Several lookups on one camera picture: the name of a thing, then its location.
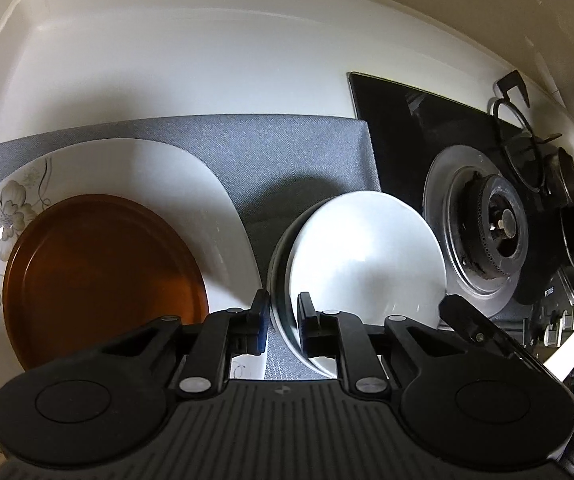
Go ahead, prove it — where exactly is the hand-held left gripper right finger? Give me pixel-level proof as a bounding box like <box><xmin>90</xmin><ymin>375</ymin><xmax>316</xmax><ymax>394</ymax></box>
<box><xmin>297</xmin><ymin>292</ymin><xmax>468</xmax><ymax>396</ymax></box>

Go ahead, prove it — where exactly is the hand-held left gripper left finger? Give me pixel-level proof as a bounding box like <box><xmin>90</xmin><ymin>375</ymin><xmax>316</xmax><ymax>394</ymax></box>
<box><xmin>92</xmin><ymin>290</ymin><xmax>270</xmax><ymax>401</ymax></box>

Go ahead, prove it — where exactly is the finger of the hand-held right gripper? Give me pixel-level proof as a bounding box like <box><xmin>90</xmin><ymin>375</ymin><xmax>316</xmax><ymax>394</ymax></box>
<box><xmin>439</xmin><ymin>295</ymin><xmax>498</xmax><ymax>348</ymax></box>

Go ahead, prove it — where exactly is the cream bowl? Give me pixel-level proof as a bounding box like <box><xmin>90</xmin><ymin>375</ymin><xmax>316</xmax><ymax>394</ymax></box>
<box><xmin>287</xmin><ymin>191</ymin><xmax>448</xmax><ymax>376</ymax></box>

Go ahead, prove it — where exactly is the orange plate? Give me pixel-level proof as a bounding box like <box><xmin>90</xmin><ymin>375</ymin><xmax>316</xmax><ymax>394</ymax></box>
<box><xmin>2</xmin><ymin>195</ymin><xmax>211</xmax><ymax>371</ymax></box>

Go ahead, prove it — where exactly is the white floral plate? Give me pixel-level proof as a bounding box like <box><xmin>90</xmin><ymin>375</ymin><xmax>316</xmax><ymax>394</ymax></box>
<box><xmin>0</xmin><ymin>138</ymin><xmax>263</xmax><ymax>401</ymax></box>

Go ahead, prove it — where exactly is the round steel gas burner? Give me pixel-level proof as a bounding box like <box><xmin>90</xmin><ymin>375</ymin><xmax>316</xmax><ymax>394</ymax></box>
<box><xmin>423</xmin><ymin>145</ymin><xmax>530</xmax><ymax>318</ymax></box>

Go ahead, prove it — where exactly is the grey mat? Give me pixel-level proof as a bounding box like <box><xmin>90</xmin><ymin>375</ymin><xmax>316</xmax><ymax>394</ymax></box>
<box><xmin>0</xmin><ymin>115</ymin><xmax>383</xmax><ymax>386</ymax></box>

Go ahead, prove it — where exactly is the black glass gas stove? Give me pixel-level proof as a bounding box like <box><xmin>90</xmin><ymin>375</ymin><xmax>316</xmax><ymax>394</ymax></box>
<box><xmin>348</xmin><ymin>71</ymin><xmax>574</xmax><ymax>361</ymax></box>

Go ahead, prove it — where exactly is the black pan support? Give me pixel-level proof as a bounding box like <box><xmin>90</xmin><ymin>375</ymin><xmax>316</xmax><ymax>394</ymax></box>
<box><xmin>489</xmin><ymin>71</ymin><xmax>565</xmax><ymax>196</ymax></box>

